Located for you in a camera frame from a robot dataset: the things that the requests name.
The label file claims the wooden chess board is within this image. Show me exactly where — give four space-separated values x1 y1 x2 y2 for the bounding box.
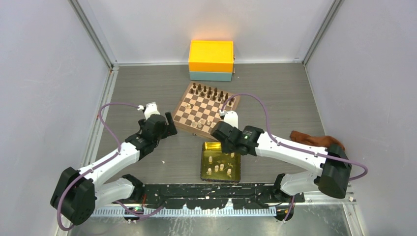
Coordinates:
172 81 240 140

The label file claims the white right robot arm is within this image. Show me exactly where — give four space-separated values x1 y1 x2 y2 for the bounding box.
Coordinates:
211 121 352 202

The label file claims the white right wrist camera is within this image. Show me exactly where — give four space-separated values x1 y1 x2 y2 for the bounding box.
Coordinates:
219 110 238 128

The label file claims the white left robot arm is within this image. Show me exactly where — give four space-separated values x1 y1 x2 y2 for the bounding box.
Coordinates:
50 112 177 230

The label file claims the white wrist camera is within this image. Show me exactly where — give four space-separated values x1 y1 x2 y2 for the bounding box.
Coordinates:
136 102 160 119
219 110 238 128

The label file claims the teal plastic box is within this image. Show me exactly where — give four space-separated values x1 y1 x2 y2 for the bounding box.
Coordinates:
189 71 233 82

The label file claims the yellow plastic box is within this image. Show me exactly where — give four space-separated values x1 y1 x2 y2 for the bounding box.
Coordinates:
188 40 235 73

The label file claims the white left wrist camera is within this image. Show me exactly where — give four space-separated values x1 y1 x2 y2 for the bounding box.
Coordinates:
136 102 160 119

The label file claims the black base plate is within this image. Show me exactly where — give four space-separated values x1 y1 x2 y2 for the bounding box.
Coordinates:
121 183 292 210

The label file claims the brown cloth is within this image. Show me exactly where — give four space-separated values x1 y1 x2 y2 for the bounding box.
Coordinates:
290 130 345 150

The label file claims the yellow metal tray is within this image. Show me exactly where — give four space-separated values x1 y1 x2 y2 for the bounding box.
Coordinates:
200 142 241 183

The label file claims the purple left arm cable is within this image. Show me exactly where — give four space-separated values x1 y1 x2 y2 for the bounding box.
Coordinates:
56 102 164 231

